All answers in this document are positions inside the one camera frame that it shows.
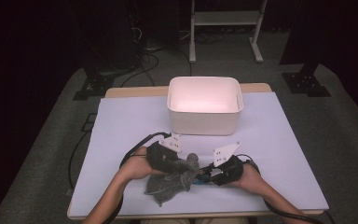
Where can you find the black stand base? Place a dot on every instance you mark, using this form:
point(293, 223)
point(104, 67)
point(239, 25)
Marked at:
point(94, 85)
point(306, 84)

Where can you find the white metal stand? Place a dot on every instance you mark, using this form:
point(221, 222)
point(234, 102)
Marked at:
point(225, 18)

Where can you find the wooden table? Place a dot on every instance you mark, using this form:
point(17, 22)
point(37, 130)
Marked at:
point(136, 91)

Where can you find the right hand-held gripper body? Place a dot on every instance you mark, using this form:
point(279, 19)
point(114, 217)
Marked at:
point(230, 169)

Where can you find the person's left hand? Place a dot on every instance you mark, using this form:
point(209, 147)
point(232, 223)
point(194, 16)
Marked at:
point(136, 166)

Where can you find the grey cloth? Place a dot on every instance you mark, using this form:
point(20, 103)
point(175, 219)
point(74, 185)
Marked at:
point(171, 186)

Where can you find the white plastic bin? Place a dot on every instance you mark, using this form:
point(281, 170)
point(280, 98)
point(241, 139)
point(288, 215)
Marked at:
point(203, 119)

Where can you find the blue toy car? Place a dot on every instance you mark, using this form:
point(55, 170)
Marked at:
point(202, 180)

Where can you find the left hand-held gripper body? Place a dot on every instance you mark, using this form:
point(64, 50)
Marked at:
point(161, 157)

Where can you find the person's right hand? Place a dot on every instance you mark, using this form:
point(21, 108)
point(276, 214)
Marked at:
point(250, 177)

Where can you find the pale lilac table mat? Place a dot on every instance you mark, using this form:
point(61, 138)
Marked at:
point(112, 130)

